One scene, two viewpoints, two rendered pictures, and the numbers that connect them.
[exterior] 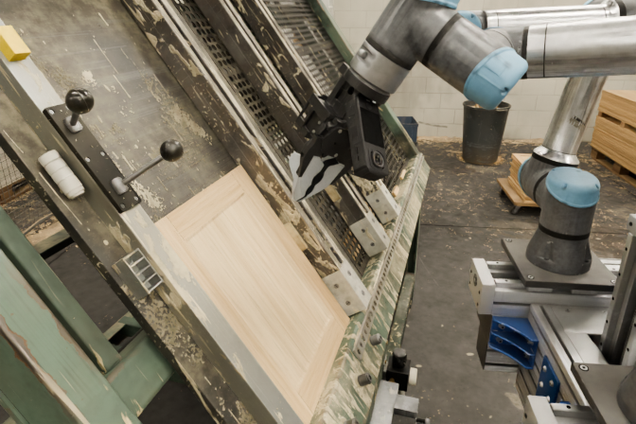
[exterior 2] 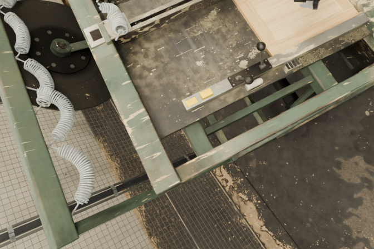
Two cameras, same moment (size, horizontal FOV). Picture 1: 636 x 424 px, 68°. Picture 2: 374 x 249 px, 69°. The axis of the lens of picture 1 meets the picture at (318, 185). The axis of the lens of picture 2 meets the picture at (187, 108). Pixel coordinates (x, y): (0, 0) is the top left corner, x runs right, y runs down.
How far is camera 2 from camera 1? 0.81 m
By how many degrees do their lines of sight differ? 48
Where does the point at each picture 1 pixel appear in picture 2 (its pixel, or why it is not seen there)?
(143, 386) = (323, 70)
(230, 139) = not seen: outside the picture
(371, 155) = not seen: outside the picture
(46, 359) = (324, 101)
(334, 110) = not seen: outside the picture
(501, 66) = not seen: outside the picture
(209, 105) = (202, 5)
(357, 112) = not seen: outside the picture
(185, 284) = (299, 49)
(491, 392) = not seen: outside the picture
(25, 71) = (215, 90)
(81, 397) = (336, 94)
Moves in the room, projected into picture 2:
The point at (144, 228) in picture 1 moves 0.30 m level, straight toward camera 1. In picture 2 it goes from (277, 59) to (350, 78)
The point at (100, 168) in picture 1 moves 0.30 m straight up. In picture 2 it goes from (255, 71) to (208, 79)
